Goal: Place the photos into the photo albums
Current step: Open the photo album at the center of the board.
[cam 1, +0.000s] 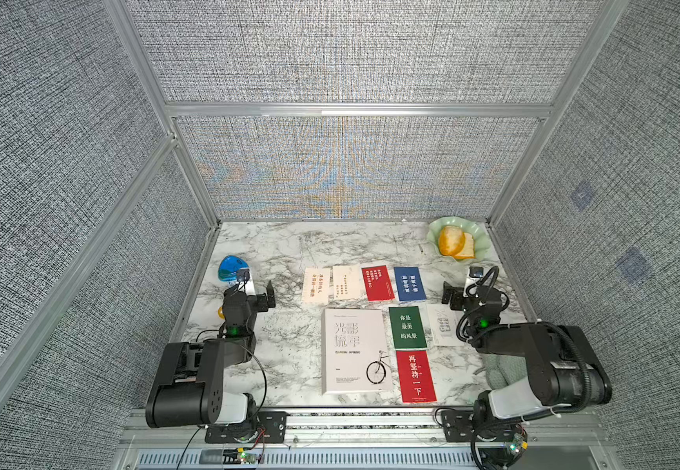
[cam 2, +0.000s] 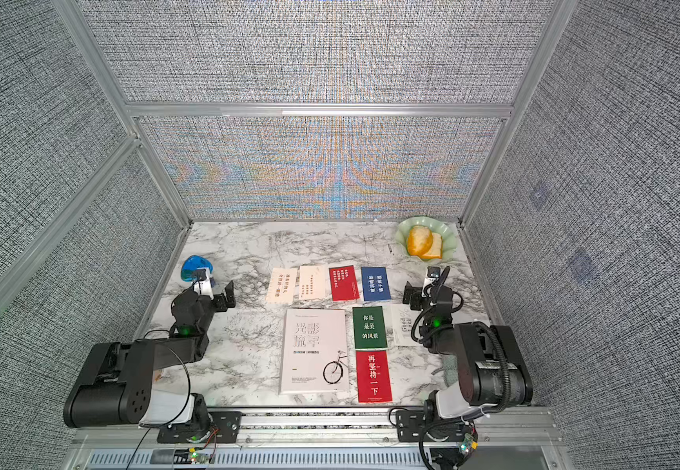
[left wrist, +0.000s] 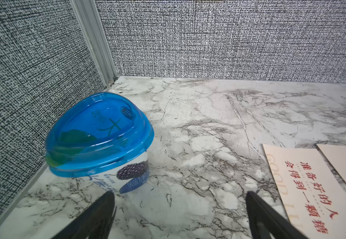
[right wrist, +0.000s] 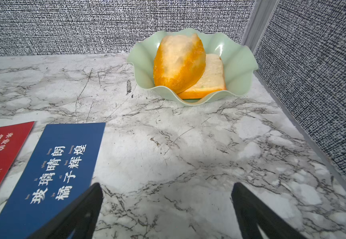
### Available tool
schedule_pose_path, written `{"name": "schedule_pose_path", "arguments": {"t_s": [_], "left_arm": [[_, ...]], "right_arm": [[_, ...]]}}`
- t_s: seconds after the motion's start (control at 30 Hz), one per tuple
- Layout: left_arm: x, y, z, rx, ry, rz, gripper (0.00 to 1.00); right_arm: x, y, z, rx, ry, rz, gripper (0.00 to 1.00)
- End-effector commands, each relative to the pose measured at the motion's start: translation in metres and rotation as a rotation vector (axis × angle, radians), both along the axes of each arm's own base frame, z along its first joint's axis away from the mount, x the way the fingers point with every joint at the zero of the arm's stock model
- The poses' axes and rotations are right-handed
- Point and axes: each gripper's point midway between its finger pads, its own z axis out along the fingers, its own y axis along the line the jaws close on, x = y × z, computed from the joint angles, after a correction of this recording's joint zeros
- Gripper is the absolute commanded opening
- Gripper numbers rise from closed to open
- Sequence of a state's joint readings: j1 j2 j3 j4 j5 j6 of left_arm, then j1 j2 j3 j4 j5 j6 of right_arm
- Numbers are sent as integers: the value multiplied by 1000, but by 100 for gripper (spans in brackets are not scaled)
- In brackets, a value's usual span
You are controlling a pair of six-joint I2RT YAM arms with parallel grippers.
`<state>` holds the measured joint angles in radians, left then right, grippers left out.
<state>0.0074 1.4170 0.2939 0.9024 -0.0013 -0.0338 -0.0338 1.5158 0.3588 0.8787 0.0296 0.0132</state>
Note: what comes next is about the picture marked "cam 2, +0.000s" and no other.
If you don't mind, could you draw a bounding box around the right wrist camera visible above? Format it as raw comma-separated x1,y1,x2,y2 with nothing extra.
422,266,442,291

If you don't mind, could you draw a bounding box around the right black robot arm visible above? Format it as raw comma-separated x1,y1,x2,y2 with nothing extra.
396,282,533,442

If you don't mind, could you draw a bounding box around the green glass plate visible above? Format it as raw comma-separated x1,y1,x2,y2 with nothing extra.
395,215,459,262

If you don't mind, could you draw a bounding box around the aluminium front rail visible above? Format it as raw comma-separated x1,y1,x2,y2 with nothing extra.
61,407,574,469

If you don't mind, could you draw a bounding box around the white photo album book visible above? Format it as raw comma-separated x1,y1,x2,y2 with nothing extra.
280,309,350,395

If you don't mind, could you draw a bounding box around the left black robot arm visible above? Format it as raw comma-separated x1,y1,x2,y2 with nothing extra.
63,281,236,444

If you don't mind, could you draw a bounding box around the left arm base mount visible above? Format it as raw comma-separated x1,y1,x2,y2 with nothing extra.
157,411,242,447

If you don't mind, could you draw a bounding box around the blue lidded cup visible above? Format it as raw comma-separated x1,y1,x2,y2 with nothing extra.
180,255,214,288

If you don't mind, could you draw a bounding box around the bread piece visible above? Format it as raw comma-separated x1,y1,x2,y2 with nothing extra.
406,225,443,260

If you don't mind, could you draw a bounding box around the large red card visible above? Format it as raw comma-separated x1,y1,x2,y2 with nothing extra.
355,351,393,403

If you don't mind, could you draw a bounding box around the green card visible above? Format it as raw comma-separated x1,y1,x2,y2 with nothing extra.
353,307,388,351

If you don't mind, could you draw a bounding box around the white card grey print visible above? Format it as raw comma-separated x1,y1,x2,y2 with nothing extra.
390,305,418,347

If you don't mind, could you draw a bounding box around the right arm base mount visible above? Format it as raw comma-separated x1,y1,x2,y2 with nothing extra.
388,407,479,454

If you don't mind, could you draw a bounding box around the dark red card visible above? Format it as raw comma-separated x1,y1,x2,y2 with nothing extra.
329,266,359,302

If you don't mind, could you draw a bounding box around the blue card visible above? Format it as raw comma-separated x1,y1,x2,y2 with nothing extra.
361,266,392,302

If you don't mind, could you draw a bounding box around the beige card red text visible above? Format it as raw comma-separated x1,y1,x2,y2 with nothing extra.
265,268,298,305

